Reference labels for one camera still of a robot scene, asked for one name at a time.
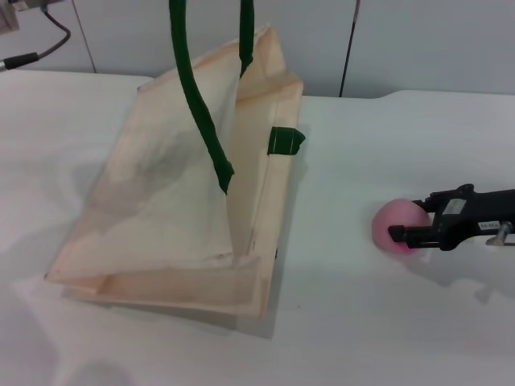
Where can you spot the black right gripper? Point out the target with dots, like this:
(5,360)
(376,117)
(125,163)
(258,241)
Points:
(462,217)

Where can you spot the pink peach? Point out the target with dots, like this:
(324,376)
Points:
(388,217)

